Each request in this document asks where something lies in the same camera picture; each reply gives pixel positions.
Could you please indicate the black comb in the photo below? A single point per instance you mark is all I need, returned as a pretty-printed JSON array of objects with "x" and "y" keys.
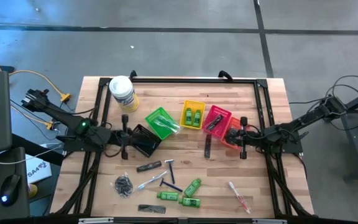
[
  {"x": 208, "y": 146},
  {"x": 148, "y": 166},
  {"x": 151, "y": 208},
  {"x": 214, "y": 122}
]

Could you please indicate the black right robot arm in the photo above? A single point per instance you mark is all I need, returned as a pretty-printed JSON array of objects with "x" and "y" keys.
[{"x": 306, "y": 119}]

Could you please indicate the blue white toothbrush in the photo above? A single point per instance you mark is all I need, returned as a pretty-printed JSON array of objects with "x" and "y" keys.
[
  {"x": 163, "y": 122},
  {"x": 152, "y": 180},
  {"x": 171, "y": 127}
]

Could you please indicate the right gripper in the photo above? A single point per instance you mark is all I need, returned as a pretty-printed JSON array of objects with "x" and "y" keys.
[{"x": 253, "y": 137}]

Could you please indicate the black plastic basket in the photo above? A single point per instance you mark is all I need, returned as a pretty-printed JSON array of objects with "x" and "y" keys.
[{"x": 146, "y": 151}]

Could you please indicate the small yellow object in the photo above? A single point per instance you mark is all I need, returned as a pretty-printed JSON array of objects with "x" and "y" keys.
[{"x": 33, "y": 190}]

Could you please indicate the yellow Lysol wipes canister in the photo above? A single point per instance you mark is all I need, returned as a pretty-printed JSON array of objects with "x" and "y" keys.
[{"x": 121, "y": 88}]

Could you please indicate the black side desk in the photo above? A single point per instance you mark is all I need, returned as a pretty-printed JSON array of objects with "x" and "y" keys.
[{"x": 8, "y": 168}]

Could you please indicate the black metal table stand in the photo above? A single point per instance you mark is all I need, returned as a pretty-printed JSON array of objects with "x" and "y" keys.
[{"x": 353, "y": 104}]

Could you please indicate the silver metal bracket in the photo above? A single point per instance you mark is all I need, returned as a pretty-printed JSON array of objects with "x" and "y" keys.
[
  {"x": 269, "y": 221},
  {"x": 95, "y": 221}
]

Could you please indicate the yellow plastic basket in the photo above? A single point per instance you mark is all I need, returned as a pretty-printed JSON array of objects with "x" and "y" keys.
[{"x": 183, "y": 105}]

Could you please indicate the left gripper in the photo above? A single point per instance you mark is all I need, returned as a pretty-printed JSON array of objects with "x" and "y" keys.
[{"x": 116, "y": 137}]

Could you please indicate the white cardboard box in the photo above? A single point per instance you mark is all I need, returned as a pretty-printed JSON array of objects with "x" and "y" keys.
[{"x": 37, "y": 171}]

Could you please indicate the small green shampoo bottle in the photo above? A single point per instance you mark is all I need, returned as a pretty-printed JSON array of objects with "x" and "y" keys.
[
  {"x": 188, "y": 118},
  {"x": 196, "y": 119},
  {"x": 168, "y": 195},
  {"x": 190, "y": 202},
  {"x": 192, "y": 188}
]

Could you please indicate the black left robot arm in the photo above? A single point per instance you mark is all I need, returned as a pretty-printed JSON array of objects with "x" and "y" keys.
[{"x": 64, "y": 116}]

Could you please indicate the green plastic basket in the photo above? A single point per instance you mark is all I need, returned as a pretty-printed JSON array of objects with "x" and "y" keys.
[{"x": 154, "y": 119}]

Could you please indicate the black aluminium rig frame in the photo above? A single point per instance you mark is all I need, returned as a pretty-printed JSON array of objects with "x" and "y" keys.
[{"x": 166, "y": 80}]

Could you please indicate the wrapped red white toothbrush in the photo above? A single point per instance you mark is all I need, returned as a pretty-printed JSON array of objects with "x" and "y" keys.
[{"x": 238, "y": 196}]

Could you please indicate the orange plastic basket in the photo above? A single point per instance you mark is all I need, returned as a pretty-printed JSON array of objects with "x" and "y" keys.
[{"x": 234, "y": 123}]

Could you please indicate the red plastic basket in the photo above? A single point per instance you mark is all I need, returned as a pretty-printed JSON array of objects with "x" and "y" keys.
[{"x": 221, "y": 112}]

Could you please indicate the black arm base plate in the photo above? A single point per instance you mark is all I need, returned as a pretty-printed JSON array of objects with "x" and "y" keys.
[
  {"x": 73, "y": 147},
  {"x": 294, "y": 146}
]

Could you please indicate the black computer mouse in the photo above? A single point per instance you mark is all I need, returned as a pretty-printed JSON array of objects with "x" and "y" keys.
[{"x": 10, "y": 188}]

